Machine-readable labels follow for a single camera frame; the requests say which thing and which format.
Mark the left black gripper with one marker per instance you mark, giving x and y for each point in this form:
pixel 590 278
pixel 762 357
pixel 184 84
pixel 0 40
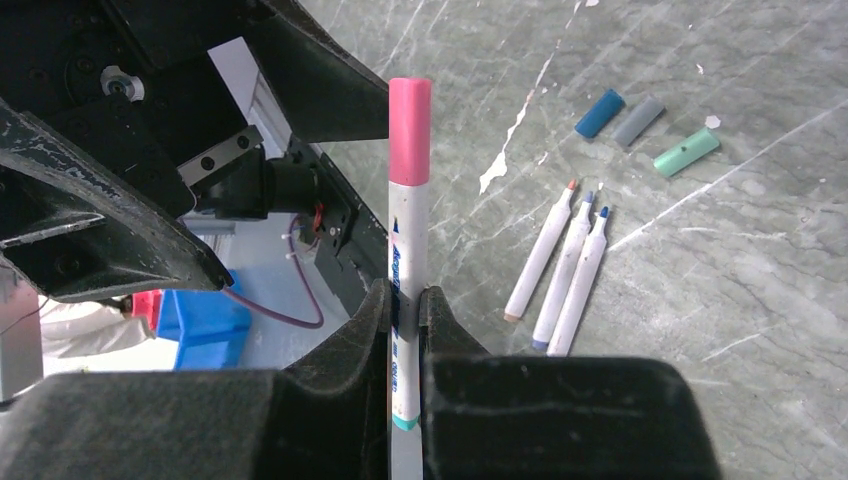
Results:
pixel 132 84

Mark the blue plastic bin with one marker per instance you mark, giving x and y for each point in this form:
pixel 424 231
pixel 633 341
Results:
pixel 209 327

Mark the blue pen cap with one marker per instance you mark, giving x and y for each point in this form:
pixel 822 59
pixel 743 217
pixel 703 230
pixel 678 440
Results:
pixel 600 114

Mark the white pen green cap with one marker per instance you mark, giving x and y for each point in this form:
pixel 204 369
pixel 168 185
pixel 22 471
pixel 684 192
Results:
pixel 582 282

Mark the white pen grey cap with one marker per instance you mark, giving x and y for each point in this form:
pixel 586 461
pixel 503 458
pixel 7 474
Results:
pixel 575 236

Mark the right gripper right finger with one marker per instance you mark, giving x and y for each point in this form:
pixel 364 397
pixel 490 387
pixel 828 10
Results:
pixel 533 417

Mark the white pen orange tip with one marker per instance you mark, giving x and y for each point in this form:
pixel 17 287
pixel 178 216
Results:
pixel 540 254

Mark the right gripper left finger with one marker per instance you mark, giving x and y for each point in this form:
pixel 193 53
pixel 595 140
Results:
pixel 323 417

